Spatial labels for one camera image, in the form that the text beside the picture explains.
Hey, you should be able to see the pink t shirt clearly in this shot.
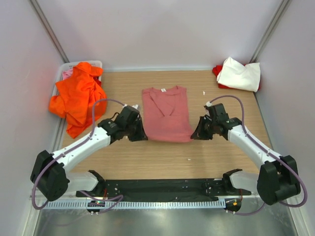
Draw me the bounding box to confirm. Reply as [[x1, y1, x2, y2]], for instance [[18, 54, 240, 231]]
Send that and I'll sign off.
[[142, 86, 193, 143]]

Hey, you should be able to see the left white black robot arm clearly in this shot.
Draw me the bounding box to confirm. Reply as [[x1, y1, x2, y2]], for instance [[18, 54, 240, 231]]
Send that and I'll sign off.
[[31, 105, 147, 202]]

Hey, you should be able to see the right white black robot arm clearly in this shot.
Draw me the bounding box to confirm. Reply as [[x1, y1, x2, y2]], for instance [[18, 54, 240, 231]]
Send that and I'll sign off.
[[191, 102, 301, 206]]

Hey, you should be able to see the white folded t shirt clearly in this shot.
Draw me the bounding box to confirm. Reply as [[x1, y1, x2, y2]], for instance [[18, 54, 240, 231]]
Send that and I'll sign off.
[[216, 57, 261, 92]]

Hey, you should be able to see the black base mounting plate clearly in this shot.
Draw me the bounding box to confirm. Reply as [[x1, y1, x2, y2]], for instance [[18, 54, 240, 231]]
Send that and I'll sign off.
[[86, 178, 252, 203]]

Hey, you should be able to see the orange t shirt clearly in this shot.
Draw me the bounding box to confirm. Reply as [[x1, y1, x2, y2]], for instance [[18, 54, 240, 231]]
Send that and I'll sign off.
[[49, 62, 107, 139]]

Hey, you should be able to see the light pink garment in basket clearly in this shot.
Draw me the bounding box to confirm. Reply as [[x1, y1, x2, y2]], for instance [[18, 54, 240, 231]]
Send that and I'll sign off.
[[62, 68, 73, 80]]

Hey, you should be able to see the white plastic basket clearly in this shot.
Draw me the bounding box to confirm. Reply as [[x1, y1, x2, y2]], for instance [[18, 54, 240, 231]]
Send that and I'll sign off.
[[52, 60, 102, 96]]

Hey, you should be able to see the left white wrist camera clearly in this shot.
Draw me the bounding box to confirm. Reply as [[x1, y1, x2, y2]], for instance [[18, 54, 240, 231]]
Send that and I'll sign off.
[[123, 104, 141, 111]]

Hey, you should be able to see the slotted cable duct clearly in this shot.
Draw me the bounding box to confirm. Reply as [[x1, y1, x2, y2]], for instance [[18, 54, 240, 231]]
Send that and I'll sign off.
[[45, 199, 225, 210]]

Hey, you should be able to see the right aluminium frame post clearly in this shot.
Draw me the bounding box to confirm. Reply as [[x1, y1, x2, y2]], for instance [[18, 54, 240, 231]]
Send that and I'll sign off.
[[249, 0, 292, 63]]

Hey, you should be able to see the aluminium frame post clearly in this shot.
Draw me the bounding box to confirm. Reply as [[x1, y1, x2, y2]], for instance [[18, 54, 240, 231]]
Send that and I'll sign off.
[[29, 0, 70, 63], [249, 0, 292, 63]]

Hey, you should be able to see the left aluminium frame post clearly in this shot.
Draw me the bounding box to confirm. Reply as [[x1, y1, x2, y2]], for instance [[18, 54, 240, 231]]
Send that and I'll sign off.
[[29, 0, 70, 63]]

